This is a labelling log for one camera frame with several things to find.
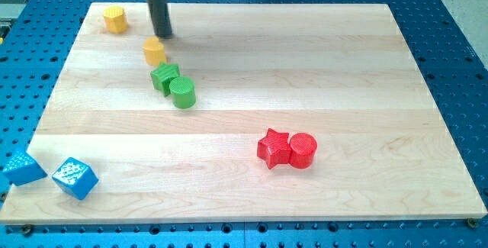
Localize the light wooden board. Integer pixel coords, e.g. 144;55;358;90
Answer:
1;2;486;224

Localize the red star block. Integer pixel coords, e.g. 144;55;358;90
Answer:
256;128;291;169

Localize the green cylinder block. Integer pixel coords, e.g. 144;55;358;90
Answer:
169;76;196;109

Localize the red cylinder block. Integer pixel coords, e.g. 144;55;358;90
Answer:
289;133;317;169

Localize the green star block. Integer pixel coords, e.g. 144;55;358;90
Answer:
150;63;180;97

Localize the yellow heart block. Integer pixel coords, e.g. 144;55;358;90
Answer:
143;36;167;66

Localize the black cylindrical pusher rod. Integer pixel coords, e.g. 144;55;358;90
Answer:
146;0;172;39

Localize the yellow hexagon block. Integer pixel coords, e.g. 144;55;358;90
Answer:
103;5;128;34

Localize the blue cube block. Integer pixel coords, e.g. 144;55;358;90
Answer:
51;157;98;200

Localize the blue perforated metal table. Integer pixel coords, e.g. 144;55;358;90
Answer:
1;0;487;247

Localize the blue triangle block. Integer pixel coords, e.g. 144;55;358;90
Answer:
2;150;47;186

